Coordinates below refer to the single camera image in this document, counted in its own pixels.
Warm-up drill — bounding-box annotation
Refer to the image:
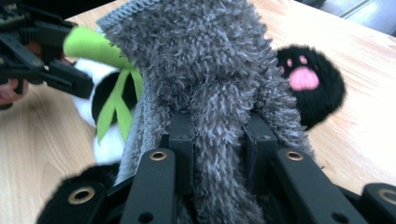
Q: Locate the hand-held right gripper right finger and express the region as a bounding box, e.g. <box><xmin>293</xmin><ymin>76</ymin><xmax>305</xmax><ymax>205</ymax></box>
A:
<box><xmin>242</xmin><ymin>112</ymin><xmax>280</xmax><ymax>194</ymax></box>

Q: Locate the grey fluffy cloth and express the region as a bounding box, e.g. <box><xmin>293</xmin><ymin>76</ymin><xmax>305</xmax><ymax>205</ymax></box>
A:
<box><xmin>96</xmin><ymin>0</ymin><xmax>316</xmax><ymax>224</ymax></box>

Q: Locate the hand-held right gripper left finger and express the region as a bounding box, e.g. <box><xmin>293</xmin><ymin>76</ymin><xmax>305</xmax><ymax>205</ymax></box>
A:
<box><xmin>167</xmin><ymin>111</ymin><xmax>196</xmax><ymax>196</ymax></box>

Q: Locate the panda plush toy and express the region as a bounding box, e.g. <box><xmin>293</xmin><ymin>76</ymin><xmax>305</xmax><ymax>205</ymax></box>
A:
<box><xmin>36</xmin><ymin>25</ymin><xmax>347</xmax><ymax>224</ymax></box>

